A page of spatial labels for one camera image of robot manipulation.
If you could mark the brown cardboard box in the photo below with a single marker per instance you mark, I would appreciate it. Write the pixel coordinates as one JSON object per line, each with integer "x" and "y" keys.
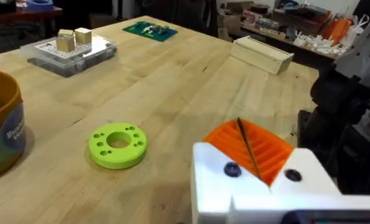
{"x": 229, "y": 26}

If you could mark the dark wooden side table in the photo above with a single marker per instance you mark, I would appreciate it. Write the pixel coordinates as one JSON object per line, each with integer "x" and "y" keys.
{"x": 23, "y": 14}

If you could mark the cluttered workbench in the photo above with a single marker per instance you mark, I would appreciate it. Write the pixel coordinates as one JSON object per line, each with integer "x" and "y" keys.
{"x": 309, "y": 37}

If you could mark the long pale wooden box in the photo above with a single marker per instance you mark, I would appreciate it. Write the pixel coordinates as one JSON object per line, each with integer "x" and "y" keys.
{"x": 259, "y": 56}

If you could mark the green board with toy blocks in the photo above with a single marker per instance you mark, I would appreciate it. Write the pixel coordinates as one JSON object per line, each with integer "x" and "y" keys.
{"x": 149, "y": 31}

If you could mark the clear plastic parts box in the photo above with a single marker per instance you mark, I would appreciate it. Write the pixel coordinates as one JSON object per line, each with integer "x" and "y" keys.
{"x": 73, "y": 65}

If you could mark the left gripper white and orange left finger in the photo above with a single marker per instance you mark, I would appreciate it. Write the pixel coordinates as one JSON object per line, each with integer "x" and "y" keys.
{"x": 213, "y": 174}

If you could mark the green disc with holes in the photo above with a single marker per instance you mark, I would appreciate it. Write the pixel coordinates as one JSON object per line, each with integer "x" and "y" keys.
{"x": 97, "y": 155}

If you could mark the orange toy tub with label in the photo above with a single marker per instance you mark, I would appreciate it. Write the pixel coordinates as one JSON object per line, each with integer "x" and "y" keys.
{"x": 1, "y": 124}

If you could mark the left gripper white and orange right finger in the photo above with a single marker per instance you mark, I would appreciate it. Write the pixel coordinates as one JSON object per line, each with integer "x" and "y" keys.
{"x": 306, "y": 180}

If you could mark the blue tape roll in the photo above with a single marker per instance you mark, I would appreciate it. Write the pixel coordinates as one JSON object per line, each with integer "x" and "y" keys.
{"x": 40, "y": 4}

